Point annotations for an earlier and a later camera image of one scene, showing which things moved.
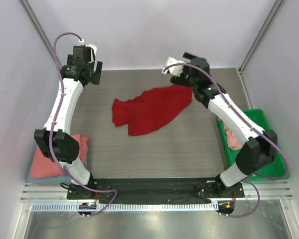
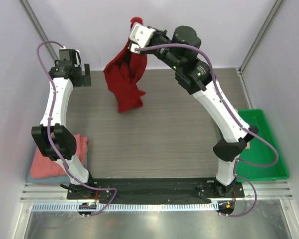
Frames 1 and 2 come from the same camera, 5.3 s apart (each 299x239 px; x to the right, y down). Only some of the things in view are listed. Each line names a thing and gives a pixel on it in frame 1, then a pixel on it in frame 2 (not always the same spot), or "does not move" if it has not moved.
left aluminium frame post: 39,29 does not move
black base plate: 155,190 does not move
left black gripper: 95,76 → 84,80
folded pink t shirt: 43,168 does not move
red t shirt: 151,109 → 124,73
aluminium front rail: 54,192 does not move
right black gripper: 180,79 → 152,36
